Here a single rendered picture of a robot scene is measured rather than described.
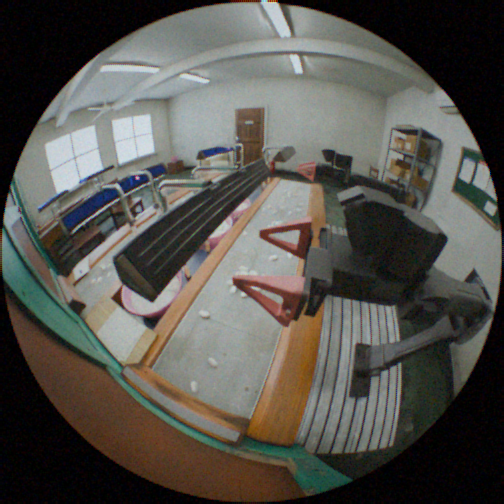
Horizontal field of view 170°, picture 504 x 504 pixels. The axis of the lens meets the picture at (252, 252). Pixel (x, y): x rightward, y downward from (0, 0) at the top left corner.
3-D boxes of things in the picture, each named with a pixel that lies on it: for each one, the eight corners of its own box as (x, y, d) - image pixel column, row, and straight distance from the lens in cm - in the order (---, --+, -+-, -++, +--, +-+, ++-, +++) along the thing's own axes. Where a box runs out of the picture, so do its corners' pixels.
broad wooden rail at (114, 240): (223, 187, 205) (222, 172, 200) (85, 312, 116) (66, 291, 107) (214, 186, 211) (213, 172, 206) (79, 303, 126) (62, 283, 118)
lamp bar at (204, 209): (271, 175, 71) (272, 158, 69) (153, 306, 24) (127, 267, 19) (252, 173, 73) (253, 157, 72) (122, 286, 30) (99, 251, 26)
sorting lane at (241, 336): (310, 186, 177) (310, 184, 177) (243, 434, 51) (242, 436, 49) (281, 181, 179) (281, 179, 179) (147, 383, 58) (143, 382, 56)
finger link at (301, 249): (246, 231, 20) (327, 248, 19) (264, 207, 26) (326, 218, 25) (248, 271, 24) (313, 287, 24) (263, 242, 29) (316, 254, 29)
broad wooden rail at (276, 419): (319, 201, 182) (322, 184, 176) (280, 435, 66) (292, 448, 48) (308, 198, 181) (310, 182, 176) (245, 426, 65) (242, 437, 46)
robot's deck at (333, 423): (371, 240, 132) (373, 236, 130) (385, 445, 80) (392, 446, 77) (253, 214, 126) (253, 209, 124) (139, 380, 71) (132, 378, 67)
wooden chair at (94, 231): (94, 277, 255) (59, 217, 227) (86, 266, 294) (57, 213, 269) (116, 257, 259) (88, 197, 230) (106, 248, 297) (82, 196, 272)
